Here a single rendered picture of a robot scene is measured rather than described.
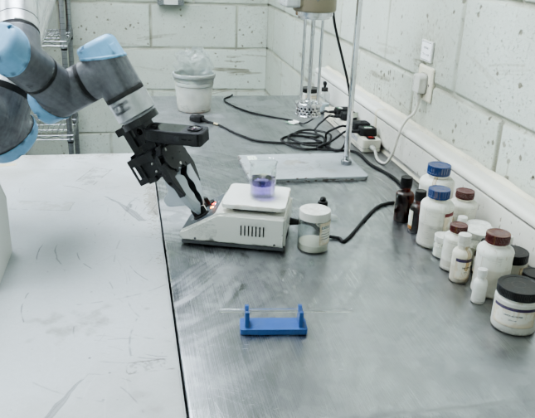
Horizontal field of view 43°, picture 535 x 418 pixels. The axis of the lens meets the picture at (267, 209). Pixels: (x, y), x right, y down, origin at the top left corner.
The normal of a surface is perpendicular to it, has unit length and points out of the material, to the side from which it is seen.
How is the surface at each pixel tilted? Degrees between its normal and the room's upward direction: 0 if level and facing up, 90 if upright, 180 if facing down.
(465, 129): 90
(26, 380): 0
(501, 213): 90
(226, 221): 90
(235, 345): 0
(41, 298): 0
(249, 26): 90
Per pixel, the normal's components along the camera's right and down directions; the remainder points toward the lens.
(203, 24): 0.19, 0.37
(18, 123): 0.93, 0.06
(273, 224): -0.13, 0.36
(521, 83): -0.98, 0.04
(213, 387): 0.04, -0.93
